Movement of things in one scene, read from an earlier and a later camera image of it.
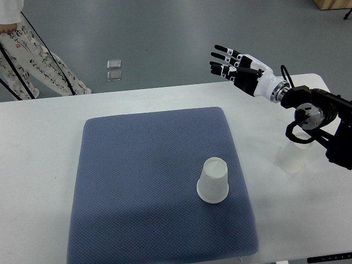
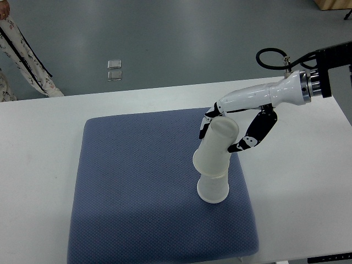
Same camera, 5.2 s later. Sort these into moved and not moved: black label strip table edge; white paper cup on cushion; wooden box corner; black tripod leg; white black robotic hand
Moved: white black robotic hand
Not moved: wooden box corner; black tripod leg; white paper cup on cushion; black label strip table edge
